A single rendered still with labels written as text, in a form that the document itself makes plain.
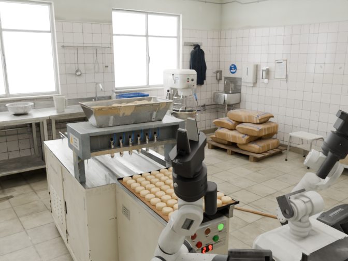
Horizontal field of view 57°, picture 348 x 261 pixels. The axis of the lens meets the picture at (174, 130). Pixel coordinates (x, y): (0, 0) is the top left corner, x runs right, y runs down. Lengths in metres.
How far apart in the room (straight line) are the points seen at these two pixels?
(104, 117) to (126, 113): 0.14
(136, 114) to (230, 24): 4.80
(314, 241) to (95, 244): 1.49
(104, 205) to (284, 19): 4.61
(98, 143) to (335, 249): 1.46
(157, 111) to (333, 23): 3.81
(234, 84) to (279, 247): 5.69
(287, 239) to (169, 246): 0.33
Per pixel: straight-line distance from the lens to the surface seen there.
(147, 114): 2.10
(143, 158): 2.31
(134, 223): 1.88
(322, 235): 1.04
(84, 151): 1.92
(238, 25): 6.50
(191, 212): 0.83
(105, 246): 2.22
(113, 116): 2.00
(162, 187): 1.74
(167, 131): 2.23
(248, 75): 6.13
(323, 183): 1.30
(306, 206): 0.98
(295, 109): 5.72
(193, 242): 1.55
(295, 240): 0.99
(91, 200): 2.04
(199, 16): 6.45
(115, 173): 2.04
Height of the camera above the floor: 1.61
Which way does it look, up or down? 13 degrees down
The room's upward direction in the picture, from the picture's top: straight up
